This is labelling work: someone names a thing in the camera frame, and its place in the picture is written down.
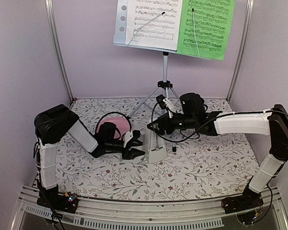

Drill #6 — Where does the light blue music stand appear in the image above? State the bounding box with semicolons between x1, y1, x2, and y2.
112;0;237;152

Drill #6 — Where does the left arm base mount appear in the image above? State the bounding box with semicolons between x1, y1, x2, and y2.
37;184;79;214

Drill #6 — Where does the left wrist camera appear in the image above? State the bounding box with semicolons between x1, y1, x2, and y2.
123;130;141;148

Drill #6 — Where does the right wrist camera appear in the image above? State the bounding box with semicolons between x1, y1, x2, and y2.
156;94;176;118

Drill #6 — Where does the aluminium frame post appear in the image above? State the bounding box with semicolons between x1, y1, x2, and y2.
44;0;74;104
226;0;254;103

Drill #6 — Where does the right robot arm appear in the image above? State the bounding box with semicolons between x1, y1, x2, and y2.
147;93;288;209

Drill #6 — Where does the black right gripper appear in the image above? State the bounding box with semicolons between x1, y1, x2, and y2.
146;113;196;137

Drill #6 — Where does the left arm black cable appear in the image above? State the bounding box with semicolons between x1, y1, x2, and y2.
95;112;132;137

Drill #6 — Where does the white metronome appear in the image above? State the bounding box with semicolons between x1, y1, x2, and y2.
143;129;167;163

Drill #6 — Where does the pink plastic plate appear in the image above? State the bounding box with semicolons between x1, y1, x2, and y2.
96;117;131;140

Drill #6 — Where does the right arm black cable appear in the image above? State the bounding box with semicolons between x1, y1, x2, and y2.
151;102;288;154

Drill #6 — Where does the right aluminium frame post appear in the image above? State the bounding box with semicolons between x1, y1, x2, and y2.
226;0;254;103

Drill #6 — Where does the green sheet music page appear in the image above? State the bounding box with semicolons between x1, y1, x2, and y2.
177;0;236;60

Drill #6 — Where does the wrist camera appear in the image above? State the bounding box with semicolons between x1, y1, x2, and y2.
123;130;141;148
156;94;176;118

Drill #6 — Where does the front aluminium rail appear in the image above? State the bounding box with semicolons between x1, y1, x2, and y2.
18;184;283;230

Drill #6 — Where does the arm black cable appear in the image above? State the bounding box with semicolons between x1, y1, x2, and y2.
151;102;288;154
95;112;132;137

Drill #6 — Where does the white sheet music page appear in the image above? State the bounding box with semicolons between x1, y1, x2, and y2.
125;0;183;51

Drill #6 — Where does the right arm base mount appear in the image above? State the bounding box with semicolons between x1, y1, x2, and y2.
221;176;264;214

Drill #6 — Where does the left aluminium frame post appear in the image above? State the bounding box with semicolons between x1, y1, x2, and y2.
44;0;74;104

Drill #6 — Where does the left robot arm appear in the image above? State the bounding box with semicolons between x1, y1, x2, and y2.
34;104;148;208

